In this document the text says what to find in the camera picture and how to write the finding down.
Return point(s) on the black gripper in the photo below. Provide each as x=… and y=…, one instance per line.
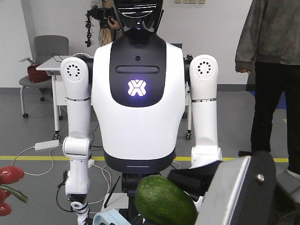
x=241, y=191

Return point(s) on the green avocado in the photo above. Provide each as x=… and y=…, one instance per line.
x=175, y=207

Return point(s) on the red cherry tomato bunch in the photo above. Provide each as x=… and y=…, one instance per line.
x=8, y=175

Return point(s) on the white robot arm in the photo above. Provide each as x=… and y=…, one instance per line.
x=77, y=75
x=203, y=74

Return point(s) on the light blue plastic basket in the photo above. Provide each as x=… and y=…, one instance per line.
x=111, y=216

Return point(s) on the person in dark trousers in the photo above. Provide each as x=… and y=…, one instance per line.
x=269, y=46

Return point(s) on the white power strip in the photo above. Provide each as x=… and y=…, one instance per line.
x=46, y=144

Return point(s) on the white folding table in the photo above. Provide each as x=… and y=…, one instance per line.
x=52, y=67

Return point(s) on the red bag on chair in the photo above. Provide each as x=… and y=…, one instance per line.
x=36, y=76

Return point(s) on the grey office chair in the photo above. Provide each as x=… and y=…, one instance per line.
x=46, y=47

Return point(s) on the person with camera rig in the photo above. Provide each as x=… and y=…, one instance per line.
x=103, y=12

